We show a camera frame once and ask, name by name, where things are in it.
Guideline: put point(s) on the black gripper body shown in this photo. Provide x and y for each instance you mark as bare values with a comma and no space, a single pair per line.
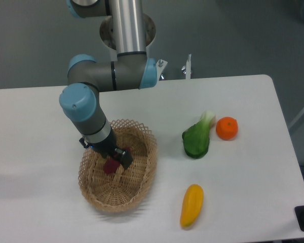
107,145

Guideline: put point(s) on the purple-red sweet potato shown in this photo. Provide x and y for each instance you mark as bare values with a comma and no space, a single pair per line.
111,166

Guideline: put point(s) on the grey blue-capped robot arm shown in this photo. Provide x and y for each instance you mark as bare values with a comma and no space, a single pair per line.
133,69

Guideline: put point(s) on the oval wicker basket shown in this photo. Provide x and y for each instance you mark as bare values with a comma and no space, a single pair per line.
105,184

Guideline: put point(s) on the green bok choy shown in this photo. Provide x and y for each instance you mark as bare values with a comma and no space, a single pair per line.
196,138

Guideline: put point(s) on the yellow mango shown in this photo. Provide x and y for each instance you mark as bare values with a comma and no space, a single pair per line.
191,205

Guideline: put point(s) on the orange mandarin fruit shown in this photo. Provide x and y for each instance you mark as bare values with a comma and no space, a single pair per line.
227,128

